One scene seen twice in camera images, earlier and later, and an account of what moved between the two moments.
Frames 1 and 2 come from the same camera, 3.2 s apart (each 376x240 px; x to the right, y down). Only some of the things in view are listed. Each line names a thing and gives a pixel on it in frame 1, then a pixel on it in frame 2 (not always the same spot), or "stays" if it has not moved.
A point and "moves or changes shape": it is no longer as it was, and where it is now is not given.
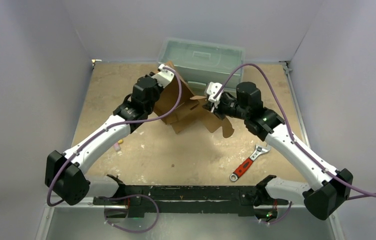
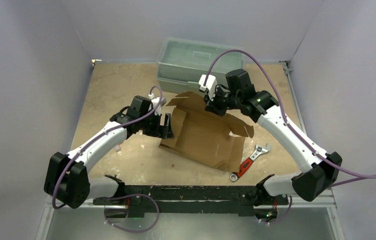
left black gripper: x=160 y=89 -> x=161 y=131
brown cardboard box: x=175 y=107 moves or changes shape
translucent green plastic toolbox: x=201 y=62 stays
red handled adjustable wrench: x=244 y=165 stays
